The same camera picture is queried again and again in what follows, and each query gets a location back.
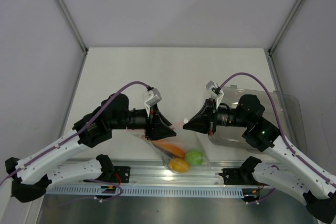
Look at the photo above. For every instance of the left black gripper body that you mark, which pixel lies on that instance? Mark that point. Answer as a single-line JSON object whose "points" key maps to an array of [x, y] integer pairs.
{"points": [[148, 128]]}

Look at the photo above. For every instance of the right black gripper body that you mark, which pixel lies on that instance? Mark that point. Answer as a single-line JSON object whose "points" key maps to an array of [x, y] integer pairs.
{"points": [[212, 125]]}

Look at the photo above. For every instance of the red meat slice toy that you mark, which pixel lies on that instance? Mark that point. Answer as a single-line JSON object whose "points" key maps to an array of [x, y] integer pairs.
{"points": [[169, 149]]}

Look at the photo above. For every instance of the clear pink zip bag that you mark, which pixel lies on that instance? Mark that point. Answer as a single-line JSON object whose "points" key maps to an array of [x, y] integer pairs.
{"points": [[184, 139]]}

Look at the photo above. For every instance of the green round fruit toy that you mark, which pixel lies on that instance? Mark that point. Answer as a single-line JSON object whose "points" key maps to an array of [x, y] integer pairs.
{"points": [[194, 157]]}

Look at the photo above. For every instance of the yellow lemon toy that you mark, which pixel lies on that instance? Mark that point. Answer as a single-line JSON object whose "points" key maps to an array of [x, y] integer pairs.
{"points": [[179, 165]]}

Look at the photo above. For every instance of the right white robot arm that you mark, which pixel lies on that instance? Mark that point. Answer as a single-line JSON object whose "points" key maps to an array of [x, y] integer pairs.
{"points": [[305, 181]]}

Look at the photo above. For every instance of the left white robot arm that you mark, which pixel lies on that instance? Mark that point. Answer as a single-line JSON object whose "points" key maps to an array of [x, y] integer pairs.
{"points": [[31, 177]]}

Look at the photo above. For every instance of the clear plastic food container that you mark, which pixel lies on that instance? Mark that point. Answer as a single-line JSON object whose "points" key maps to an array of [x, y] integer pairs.
{"points": [[288, 110]]}

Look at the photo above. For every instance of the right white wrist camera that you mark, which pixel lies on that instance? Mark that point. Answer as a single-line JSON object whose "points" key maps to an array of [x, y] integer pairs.
{"points": [[216, 92]]}

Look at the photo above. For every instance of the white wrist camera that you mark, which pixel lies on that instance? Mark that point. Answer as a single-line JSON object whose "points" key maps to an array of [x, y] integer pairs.
{"points": [[216, 92], [151, 98]]}

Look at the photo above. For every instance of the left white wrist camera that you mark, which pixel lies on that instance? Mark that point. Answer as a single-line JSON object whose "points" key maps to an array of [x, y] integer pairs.
{"points": [[151, 98]]}

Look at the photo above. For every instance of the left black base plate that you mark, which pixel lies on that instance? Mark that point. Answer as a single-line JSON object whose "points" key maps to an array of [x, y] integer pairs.
{"points": [[121, 175]]}

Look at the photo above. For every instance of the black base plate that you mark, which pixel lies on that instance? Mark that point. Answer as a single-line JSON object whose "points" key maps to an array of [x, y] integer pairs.
{"points": [[121, 175], [238, 176]]}

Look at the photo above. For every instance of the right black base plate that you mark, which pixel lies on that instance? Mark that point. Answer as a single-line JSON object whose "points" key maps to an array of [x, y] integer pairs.
{"points": [[238, 176]]}

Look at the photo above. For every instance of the right aluminium frame post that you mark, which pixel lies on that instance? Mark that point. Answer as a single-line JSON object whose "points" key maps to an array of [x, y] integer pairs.
{"points": [[285, 25]]}

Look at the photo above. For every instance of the aluminium frame post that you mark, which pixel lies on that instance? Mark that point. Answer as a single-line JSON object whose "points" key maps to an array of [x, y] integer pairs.
{"points": [[285, 25], [71, 25]]}

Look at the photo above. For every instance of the white slotted cable duct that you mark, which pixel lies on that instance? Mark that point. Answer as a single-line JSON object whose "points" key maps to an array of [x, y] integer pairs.
{"points": [[148, 191]]}

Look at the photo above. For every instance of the left aluminium frame post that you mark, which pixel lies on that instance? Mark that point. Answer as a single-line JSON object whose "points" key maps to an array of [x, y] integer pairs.
{"points": [[71, 25]]}

